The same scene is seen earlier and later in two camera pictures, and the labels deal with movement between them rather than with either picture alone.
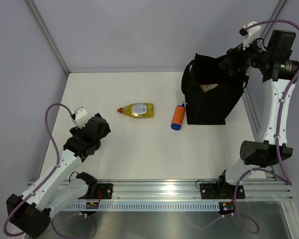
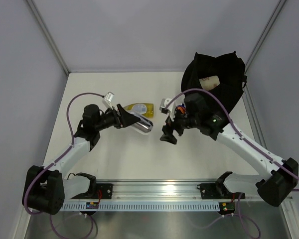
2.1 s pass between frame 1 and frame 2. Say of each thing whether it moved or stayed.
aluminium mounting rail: stayed
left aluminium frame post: stayed
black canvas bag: moved
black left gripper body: moved
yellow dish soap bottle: stayed
